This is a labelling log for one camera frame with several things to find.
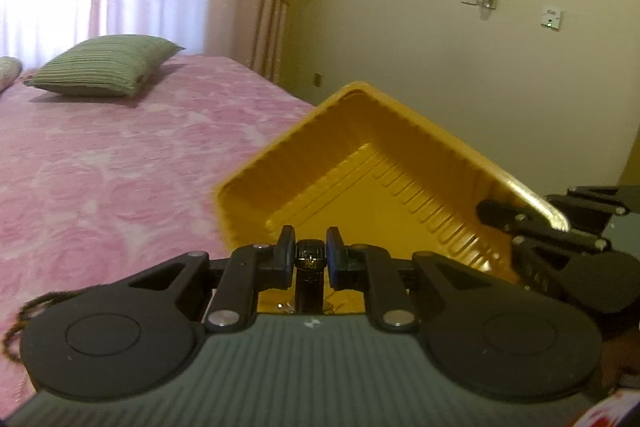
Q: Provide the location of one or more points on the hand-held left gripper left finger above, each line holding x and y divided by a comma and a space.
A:
286, 257

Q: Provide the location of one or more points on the pink floral blanket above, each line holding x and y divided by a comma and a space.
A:
125, 157

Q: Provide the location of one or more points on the yellow plastic tray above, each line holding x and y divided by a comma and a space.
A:
400, 147

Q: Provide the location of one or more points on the green striped pillow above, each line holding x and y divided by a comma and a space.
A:
95, 67

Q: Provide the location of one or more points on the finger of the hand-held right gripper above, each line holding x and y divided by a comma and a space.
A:
540, 227
585, 199

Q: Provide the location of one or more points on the white wall socket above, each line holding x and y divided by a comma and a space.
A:
551, 18

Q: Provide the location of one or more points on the pale patterned pillow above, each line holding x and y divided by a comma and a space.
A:
7, 72

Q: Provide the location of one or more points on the small dark wall outlet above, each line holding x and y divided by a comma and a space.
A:
317, 79

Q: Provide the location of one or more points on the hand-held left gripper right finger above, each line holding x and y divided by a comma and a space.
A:
334, 264

